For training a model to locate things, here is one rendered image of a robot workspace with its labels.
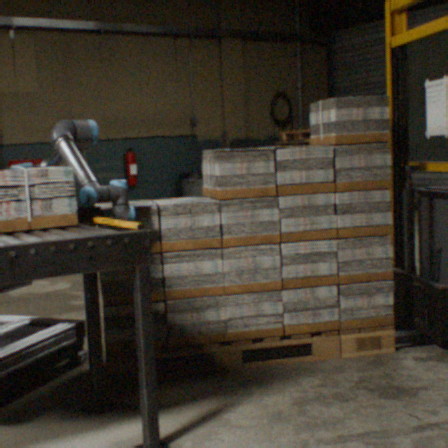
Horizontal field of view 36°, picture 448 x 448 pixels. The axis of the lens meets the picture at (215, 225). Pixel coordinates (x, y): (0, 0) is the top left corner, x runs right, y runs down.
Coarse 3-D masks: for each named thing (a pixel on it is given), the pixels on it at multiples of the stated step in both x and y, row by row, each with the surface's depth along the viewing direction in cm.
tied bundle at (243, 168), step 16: (208, 160) 341; (224, 160) 324; (240, 160) 326; (256, 160) 327; (272, 160) 329; (208, 176) 346; (224, 176) 324; (240, 176) 326; (256, 176) 328; (272, 176) 330
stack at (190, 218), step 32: (160, 224) 327; (192, 224) 324; (224, 224) 327; (256, 224) 330; (288, 224) 333; (320, 224) 336; (160, 256) 322; (192, 256) 325; (224, 256) 328; (256, 256) 331; (288, 256) 335; (320, 256) 338; (128, 288) 321; (160, 288) 324; (192, 288) 327; (288, 288) 338; (320, 288) 339; (128, 320) 323; (160, 320) 326; (192, 320) 329; (224, 320) 332; (256, 320) 335; (288, 320) 338; (320, 320) 341; (128, 352) 337; (160, 352) 363; (192, 352) 330; (224, 352) 333; (320, 352) 342
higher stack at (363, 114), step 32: (384, 96) 337; (320, 128) 354; (352, 128) 335; (384, 128) 338; (352, 160) 336; (384, 160) 339; (352, 192) 338; (384, 192) 341; (352, 224) 339; (384, 224) 342; (352, 256) 341; (384, 256) 344; (352, 288) 342; (384, 288) 346; (352, 352) 346; (384, 352) 349
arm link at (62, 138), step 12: (60, 132) 305; (72, 132) 309; (60, 144) 303; (72, 144) 304; (72, 156) 299; (84, 168) 296; (84, 180) 293; (84, 192) 289; (96, 192) 290; (108, 192) 294
